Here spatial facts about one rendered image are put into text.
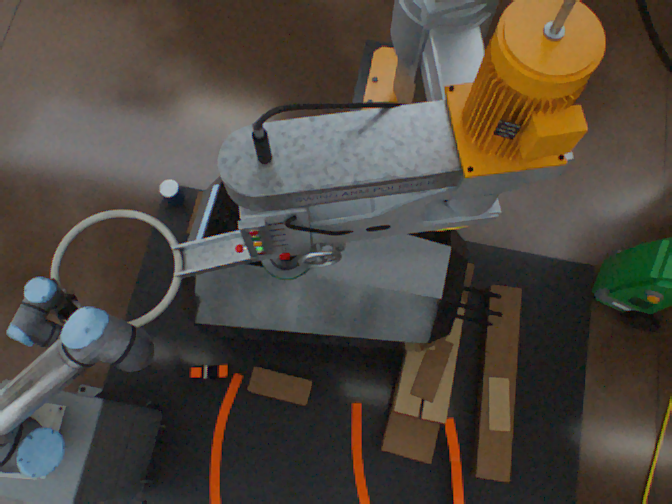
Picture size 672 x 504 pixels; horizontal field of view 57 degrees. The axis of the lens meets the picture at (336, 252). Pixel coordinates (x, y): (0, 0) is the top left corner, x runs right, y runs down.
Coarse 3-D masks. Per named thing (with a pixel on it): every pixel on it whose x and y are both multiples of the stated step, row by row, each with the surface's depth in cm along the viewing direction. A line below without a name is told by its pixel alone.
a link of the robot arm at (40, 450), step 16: (32, 432) 190; (48, 432) 192; (16, 448) 187; (32, 448) 188; (48, 448) 192; (64, 448) 196; (0, 464) 186; (16, 464) 187; (32, 464) 188; (48, 464) 192
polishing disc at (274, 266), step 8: (296, 256) 246; (264, 264) 245; (272, 264) 245; (280, 264) 245; (288, 264) 245; (296, 264) 245; (272, 272) 244; (280, 272) 244; (288, 272) 244; (296, 272) 244
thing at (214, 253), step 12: (204, 240) 236; (216, 240) 237; (228, 240) 238; (240, 240) 237; (192, 252) 241; (204, 252) 240; (216, 252) 238; (228, 252) 237; (192, 264) 240; (204, 264) 238; (216, 264) 232; (228, 264) 232; (240, 264) 234; (180, 276) 237
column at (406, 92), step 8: (440, 0) 199; (400, 64) 255; (400, 72) 259; (400, 80) 262; (408, 80) 251; (400, 88) 266; (408, 88) 255; (416, 88) 247; (424, 88) 249; (400, 96) 270; (408, 96) 258; (416, 96) 253; (424, 96) 255
